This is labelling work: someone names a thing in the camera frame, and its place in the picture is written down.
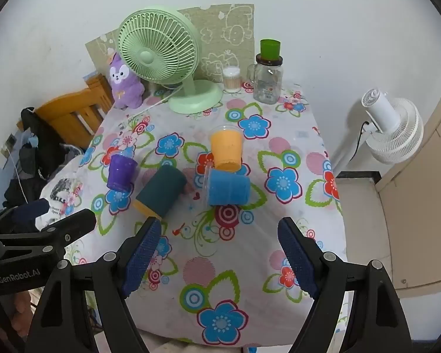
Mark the cartoon printed board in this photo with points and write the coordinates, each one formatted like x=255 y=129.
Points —
x=224 y=25

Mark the cotton swab container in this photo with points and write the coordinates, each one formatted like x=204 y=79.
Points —
x=231 y=79

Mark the green cup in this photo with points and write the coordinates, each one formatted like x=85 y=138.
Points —
x=271 y=49

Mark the wooden chair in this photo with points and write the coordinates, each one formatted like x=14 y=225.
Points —
x=70 y=112

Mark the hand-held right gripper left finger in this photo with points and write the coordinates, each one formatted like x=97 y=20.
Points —
x=141 y=257

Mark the person's left hand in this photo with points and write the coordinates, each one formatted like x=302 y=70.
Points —
x=22 y=307

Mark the purple plush toy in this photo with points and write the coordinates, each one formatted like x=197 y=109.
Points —
x=125 y=84

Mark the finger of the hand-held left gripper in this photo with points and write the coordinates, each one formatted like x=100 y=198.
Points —
x=73 y=224
x=31 y=211

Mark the pile of dark clothes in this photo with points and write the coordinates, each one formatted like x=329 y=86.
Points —
x=40 y=158

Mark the floral tablecloth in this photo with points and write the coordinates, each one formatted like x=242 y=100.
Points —
x=220 y=264

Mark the dark teal cup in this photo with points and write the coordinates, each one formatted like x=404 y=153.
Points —
x=161 y=191

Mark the orange cup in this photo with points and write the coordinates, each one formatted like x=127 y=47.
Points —
x=226 y=149

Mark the beige wooden door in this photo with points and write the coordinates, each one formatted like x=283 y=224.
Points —
x=419 y=209

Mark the blue cup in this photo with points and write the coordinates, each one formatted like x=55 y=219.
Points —
x=229 y=188

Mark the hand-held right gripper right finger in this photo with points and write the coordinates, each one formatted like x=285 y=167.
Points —
x=299 y=257

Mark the green desk fan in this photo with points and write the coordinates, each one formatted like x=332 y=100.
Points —
x=150 y=57

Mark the white printed cloth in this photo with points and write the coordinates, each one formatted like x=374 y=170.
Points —
x=60 y=198

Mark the purple cup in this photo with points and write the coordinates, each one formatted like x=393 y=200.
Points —
x=120 y=172

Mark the glass mug jar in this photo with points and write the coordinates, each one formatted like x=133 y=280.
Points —
x=266 y=84

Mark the white clip fan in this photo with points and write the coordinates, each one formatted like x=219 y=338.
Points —
x=397 y=132

